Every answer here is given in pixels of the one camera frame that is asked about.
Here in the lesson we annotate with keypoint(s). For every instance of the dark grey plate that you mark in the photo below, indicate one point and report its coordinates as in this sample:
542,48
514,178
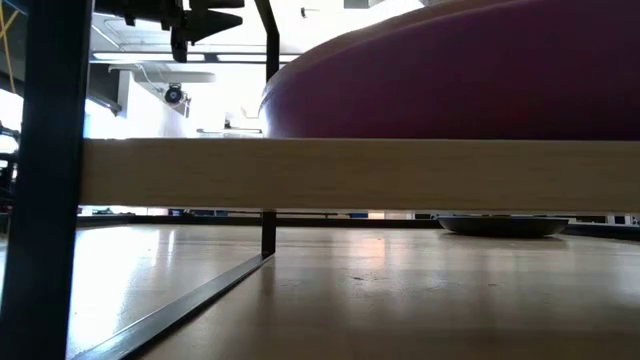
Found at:
502,226

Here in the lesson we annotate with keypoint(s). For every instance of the black round fixture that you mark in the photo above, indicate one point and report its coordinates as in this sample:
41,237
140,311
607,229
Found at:
173,94

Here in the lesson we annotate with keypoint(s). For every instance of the black metal table frame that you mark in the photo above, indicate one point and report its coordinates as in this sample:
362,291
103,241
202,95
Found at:
300,221

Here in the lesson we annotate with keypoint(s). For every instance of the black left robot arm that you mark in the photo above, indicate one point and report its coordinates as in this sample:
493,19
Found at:
130,7

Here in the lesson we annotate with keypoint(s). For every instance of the purple plate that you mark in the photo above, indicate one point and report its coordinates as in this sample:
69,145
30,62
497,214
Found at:
450,85

